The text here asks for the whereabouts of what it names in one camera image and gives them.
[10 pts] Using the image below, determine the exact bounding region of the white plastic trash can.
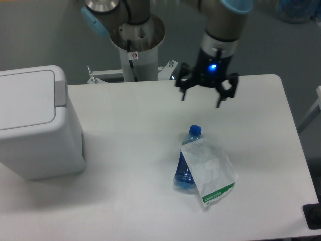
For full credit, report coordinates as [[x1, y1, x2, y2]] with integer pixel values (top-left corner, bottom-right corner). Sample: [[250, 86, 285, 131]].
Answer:
[[1, 65, 86, 180]]

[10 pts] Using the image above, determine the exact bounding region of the blue bag on floor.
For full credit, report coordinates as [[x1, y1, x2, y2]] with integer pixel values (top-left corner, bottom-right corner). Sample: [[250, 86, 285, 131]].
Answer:
[[275, 1, 320, 24]]

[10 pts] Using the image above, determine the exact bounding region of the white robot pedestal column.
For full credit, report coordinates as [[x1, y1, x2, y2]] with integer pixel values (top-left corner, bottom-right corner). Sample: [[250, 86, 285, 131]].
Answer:
[[110, 14, 165, 75]]

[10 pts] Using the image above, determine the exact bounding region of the white paper bag green stripe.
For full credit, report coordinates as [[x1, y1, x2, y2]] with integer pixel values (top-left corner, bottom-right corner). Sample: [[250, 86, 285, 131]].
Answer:
[[180, 137, 238, 208]]

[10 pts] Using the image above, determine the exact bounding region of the blue plastic water bottle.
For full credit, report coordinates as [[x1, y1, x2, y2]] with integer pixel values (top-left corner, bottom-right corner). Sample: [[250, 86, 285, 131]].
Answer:
[[173, 125, 202, 190]]

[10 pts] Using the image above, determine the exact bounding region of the white metal table frame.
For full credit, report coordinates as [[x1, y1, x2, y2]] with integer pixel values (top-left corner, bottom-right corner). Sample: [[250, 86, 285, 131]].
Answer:
[[87, 60, 179, 84]]

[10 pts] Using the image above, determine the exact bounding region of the black clamp at table edge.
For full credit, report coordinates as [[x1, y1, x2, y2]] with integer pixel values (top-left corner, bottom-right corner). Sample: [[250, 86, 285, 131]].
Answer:
[[303, 203, 320, 230]]

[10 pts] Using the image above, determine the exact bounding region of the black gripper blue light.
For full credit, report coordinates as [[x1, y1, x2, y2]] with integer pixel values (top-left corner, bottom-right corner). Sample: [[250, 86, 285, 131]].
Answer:
[[175, 46, 239, 109]]

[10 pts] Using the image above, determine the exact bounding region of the white frame bar right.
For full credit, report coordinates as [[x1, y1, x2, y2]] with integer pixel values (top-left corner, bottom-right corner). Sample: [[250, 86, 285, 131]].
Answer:
[[297, 86, 320, 135]]

